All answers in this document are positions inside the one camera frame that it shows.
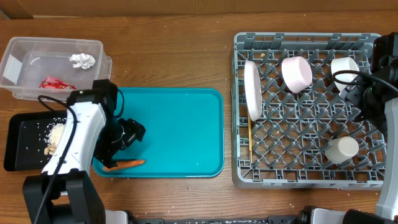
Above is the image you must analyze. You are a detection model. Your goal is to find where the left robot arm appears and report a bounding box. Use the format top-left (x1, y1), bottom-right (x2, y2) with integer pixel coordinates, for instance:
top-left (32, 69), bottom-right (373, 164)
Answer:
top-left (22, 79), bottom-right (146, 223)

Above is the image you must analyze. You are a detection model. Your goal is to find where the white bowl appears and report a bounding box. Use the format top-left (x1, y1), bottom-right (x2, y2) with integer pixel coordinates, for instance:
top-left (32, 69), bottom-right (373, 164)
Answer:
top-left (331, 57), bottom-right (359, 82)

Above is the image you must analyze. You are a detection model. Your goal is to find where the white tissue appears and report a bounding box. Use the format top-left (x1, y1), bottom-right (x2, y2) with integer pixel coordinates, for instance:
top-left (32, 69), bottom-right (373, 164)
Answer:
top-left (69, 53), bottom-right (96, 70)

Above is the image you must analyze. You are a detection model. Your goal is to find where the black plastic bin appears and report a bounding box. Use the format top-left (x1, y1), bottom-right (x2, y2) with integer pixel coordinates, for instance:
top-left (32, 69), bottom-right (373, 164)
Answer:
top-left (4, 110), bottom-right (67, 171)

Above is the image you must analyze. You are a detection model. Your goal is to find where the teal serving tray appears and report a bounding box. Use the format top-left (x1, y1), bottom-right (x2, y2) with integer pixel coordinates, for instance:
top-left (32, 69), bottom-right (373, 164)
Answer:
top-left (93, 87), bottom-right (224, 178)

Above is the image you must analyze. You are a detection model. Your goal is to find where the peanut shells pile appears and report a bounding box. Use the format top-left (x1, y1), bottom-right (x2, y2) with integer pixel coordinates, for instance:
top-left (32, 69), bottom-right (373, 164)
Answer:
top-left (44, 144), bottom-right (57, 155)

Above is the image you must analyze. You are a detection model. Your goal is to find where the rice pile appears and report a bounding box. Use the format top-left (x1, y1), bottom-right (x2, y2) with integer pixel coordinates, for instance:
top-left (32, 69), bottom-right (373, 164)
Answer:
top-left (44, 123), bottom-right (65, 146)

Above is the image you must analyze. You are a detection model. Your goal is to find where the grey dish rack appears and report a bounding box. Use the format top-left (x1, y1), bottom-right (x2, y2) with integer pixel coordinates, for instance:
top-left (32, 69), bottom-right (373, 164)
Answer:
top-left (231, 32), bottom-right (386, 190)

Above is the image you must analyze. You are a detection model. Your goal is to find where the clear plastic bin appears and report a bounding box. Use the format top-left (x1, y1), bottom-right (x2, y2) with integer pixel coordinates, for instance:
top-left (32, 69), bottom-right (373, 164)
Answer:
top-left (1, 37), bottom-right (112, 101)

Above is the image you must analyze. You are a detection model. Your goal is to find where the red snack wrapper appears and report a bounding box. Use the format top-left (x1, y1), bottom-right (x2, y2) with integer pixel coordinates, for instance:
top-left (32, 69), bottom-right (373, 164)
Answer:
top-left (39, 77), bottom-right (76, 90)

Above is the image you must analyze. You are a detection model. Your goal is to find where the white cup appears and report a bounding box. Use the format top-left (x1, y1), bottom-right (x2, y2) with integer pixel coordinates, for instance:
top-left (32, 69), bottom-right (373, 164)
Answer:
top-left (325, 136), bottom-right (359, 164)

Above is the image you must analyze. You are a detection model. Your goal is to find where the white round plate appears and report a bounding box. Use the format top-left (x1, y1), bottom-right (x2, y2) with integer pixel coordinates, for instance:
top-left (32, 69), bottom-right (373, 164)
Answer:
top-left (244, 60), bottom-right (262, 121)

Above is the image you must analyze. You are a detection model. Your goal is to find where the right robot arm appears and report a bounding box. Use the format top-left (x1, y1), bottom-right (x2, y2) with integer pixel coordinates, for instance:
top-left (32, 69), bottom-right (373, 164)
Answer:
top-left (331, 32), bottom-right (397, 223)

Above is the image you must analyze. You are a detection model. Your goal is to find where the orange carrot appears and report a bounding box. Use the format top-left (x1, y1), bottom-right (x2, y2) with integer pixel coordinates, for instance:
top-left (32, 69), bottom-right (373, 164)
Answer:
top-left (103, 160), bottom-right (146, 172)

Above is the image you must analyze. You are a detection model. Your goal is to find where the pink-white bowl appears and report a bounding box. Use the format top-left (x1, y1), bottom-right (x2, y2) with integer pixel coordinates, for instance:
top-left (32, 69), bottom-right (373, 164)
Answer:
top-left (281, 56), bottom-right (312, 93)

